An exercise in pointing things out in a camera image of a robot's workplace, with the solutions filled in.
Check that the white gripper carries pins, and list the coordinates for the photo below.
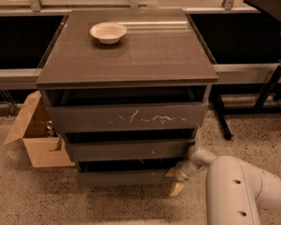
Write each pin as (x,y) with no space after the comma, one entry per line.
(182,172)

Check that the grey drawer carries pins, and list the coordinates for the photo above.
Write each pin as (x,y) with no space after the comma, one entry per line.
(119,109)
(125,172)
(129,145)

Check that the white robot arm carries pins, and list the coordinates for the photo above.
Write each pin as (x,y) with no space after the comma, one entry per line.
(235,190)

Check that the dark grey drawer cabinet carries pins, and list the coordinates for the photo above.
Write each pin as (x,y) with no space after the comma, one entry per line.
(159,49)

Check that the open cardboard box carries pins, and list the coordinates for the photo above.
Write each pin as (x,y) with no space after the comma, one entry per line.
(44,148)

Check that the metal can in box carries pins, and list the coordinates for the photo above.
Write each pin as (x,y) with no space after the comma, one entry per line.
(49,125)

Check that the white bowl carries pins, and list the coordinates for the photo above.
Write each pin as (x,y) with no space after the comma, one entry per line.
(108,32)

